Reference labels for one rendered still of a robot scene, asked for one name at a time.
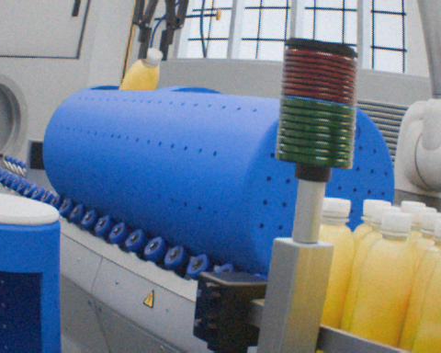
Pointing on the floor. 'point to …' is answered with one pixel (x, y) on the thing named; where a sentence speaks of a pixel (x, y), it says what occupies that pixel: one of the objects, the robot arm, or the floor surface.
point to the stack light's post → (295, 296)
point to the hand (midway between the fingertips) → (154, 44)
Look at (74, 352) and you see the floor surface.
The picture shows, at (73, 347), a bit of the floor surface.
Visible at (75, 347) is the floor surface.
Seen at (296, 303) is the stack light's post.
